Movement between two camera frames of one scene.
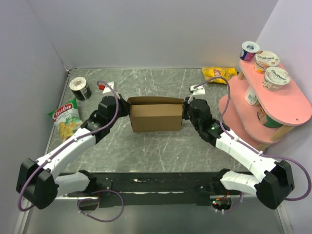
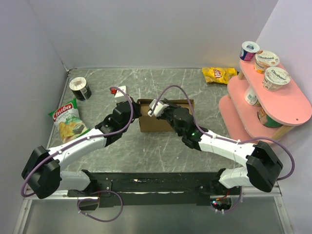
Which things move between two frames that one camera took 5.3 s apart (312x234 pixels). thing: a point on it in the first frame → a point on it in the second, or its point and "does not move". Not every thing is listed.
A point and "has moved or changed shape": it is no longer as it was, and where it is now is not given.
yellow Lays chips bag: x=227 y=72 does not move
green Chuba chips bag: x=67 y=119 does not move
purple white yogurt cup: x=248 y=50 does not move
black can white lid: x=80 y=88 does not move
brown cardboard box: x=155 y=113 has moved or changed shape
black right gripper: x=185 y=106 → x=172 y=106
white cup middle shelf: x=251 y=98 does not move
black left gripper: x=126 y=106 → x=137 y=109
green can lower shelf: x=266 y=121 does not move
